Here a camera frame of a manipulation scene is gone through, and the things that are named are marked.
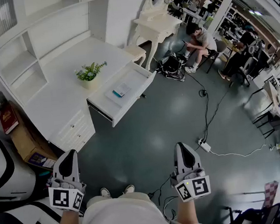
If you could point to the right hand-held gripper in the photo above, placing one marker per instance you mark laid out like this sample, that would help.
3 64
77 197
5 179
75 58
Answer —
195 186

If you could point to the white desk with shelf hutch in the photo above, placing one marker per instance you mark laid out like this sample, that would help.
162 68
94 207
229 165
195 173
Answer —
63 65

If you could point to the person's right forearm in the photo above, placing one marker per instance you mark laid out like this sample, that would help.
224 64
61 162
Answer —
188 213

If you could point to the cream cushioned stool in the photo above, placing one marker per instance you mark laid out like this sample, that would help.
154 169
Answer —
136 51

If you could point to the small blue-white box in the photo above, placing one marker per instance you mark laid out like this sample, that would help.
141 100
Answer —
121 90

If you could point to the person's left white shoe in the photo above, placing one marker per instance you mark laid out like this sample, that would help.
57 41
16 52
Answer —
105 193

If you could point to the red book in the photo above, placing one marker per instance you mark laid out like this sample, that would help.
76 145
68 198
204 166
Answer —
8 121

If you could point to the artificial plant in white pot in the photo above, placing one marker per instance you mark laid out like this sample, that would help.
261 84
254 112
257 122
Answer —
88 74

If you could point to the person's right white shoe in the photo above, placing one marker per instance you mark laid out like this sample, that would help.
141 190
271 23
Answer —
129 189

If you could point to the checkered board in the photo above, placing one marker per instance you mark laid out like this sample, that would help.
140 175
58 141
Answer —
271 193

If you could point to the white and black machine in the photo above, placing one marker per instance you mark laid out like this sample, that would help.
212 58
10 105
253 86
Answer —
2 170

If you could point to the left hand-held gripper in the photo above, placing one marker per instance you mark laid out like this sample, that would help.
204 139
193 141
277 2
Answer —
64 196

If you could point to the white drawer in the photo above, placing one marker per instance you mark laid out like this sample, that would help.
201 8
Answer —
128 95

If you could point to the black metal chair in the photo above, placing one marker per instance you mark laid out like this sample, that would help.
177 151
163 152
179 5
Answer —
268 123

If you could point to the white power strip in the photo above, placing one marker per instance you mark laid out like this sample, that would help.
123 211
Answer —
204 145

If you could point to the grey chair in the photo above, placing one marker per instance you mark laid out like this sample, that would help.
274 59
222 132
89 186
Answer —
219 48

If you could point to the cream vanity table with mirror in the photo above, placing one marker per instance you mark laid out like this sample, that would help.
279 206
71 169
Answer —
155 25

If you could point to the brown cardboard box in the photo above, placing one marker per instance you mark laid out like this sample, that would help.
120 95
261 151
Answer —
29 143

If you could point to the person's light clothing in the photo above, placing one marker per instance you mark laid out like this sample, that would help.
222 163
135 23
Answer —
121 220

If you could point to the person's white shoe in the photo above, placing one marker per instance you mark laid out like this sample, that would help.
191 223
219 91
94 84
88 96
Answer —
105 193
129 189

